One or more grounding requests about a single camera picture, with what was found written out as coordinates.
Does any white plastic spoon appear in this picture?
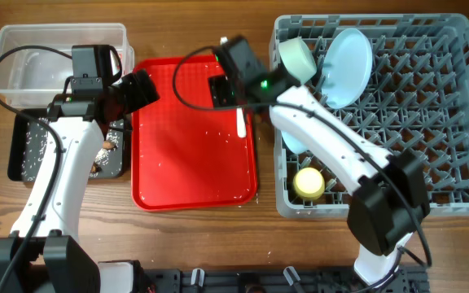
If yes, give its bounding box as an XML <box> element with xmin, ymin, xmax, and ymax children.
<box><xmin>236</xmin><ymin>108</ymin><xmax>247</xmax><ymax>138</ymax></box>

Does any brown carrot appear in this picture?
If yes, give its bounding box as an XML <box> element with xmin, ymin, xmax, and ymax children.
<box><xmin>103</xmin><ymin>141</ymin><xmax>116</xmax><ymax>150</ymax></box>

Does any small light blue bowl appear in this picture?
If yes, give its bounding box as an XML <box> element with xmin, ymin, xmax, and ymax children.
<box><xmin>281</xmin><ymin>131</ymin><xmax>308</xmax><ymax>155</ymax></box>

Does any yellow plastic cup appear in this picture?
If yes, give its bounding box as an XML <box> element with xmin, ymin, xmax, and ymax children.
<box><xmin>292</xmin><ymin>167</ymin><xmax>325</xmax><ymax>200</ymax></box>

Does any light blue plate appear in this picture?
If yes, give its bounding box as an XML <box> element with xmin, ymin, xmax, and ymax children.
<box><xmin>322</xmin><ymin>28</ymin><xmax>373</xmax><ymax>109</ymax></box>

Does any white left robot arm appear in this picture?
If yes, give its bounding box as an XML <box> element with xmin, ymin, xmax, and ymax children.
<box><xmin>0</xmin><ymin>45</ymin><xmax>159</xmax><ymax>292</ymax></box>

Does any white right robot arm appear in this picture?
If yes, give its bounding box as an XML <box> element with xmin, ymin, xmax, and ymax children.
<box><xmin>213</xmin><ymin>36</ymin><xmax>430</xmax><ymax>288</ymax></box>

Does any black waste bin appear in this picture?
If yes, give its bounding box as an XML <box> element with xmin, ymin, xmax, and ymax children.
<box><xmin>7</xmin><ymin>106</ymin><xmax>126</xmax><ymax>182</ymax></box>

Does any grey dishwasher rack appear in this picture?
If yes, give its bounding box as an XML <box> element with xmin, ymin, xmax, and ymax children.
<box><xmin>269</xmin><ymin>14</ymin><xmax>469</xmax><ymax>216</ymax></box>

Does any red plastic tray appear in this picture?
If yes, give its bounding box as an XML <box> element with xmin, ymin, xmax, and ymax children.
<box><xmin>131</xmin><ymin>55</ymin><xmax>258</xmax><ymax>212</ymax></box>

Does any clear plastic bin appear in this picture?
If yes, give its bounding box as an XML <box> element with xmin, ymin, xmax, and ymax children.
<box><xmin>0</xmin><ymin>23</ymin><xmax>135</xmax><ymax>109</ymax></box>

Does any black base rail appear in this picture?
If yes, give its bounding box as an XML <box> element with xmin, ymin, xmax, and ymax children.
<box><xmin>136</xmin><ymin>264</ymin><xmax>429</xmax><ymax>293</ymax></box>

